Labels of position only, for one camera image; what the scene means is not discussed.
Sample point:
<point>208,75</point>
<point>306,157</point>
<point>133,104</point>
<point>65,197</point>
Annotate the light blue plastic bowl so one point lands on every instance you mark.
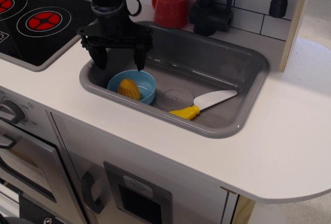
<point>144,81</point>

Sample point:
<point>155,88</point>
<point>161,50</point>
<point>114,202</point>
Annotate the grey dispenser panel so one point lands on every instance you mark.
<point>139,198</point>

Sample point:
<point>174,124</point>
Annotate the grey plastic sink basin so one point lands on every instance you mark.
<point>186,65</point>

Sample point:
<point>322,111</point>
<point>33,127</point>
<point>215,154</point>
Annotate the grey oven door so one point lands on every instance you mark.
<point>35,168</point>

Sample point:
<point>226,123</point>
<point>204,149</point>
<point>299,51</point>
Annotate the yellow handled toy spatula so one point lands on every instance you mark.
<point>203,102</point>

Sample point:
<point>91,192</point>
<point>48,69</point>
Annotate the yellow toy corn cob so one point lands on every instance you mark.
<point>129,88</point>

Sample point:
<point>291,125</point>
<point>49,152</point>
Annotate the grey oven control knob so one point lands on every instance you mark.
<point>12,113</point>

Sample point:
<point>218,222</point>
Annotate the red plastic cup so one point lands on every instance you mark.
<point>170,13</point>

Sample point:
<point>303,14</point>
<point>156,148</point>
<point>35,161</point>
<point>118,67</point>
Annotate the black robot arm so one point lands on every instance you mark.
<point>115,29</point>

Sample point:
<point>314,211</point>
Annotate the light wood side panel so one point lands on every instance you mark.
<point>296,23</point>

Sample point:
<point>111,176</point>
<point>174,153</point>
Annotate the black toy stovetop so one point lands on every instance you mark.
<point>35,33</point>

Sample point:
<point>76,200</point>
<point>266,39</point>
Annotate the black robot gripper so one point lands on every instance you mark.
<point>114,29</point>

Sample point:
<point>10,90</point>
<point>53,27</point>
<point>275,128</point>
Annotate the grey cabinet door handle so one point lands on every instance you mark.
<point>87,182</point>

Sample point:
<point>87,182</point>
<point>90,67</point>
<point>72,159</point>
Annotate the black toy faucet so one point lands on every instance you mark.
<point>207,17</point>

